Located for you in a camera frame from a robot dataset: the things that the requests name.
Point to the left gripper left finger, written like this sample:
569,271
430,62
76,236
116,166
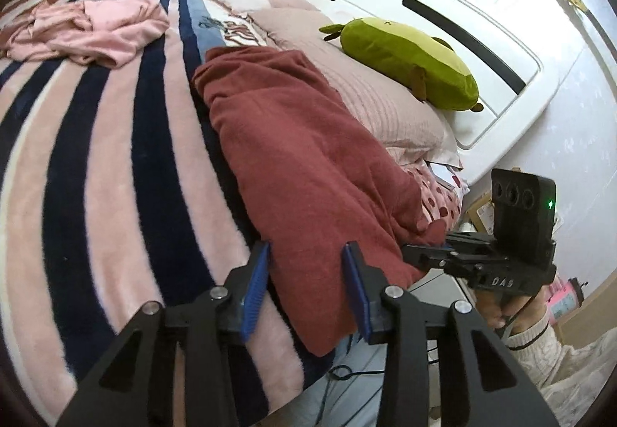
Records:
178,354

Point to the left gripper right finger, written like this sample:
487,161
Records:
480,382

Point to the dark red fleece garment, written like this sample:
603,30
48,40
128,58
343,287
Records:
312,179

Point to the right forearm cream sweater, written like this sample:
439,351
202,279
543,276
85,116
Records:
569,379

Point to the person's right hand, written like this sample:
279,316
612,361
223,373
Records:
522,312

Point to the pink dotted sheet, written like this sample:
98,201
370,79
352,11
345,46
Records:
442,189

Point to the pink water bottle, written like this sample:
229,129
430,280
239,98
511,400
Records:
564,297

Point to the light blue trousers leg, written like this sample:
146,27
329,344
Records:
347,395

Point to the pink ribbed pillow near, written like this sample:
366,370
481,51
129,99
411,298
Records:
408,129

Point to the green avocado plush toy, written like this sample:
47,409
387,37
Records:
426,65

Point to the white bed headboard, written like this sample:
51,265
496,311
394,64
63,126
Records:
519,55

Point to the striped fleece bed blanket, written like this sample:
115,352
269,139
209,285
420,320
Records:
114,192

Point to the pink crumpled garment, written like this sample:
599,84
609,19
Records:
107,32

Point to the black camera box green light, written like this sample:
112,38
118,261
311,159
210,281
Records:
524,215

